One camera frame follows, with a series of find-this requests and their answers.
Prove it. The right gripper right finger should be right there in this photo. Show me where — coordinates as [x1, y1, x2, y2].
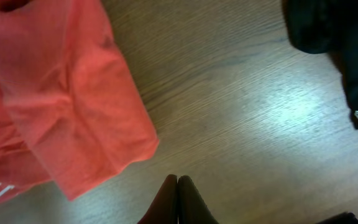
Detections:
[178, 175, 218, 224]

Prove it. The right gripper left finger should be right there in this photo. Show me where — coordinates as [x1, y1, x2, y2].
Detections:
[138, 174, 178, 224]

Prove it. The orange red t-shirt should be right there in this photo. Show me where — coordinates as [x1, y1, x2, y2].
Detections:
[0, 0, 158, 203]

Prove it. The black t-shirt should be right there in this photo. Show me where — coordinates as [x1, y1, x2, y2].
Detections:
[283, 0, 358, 129]

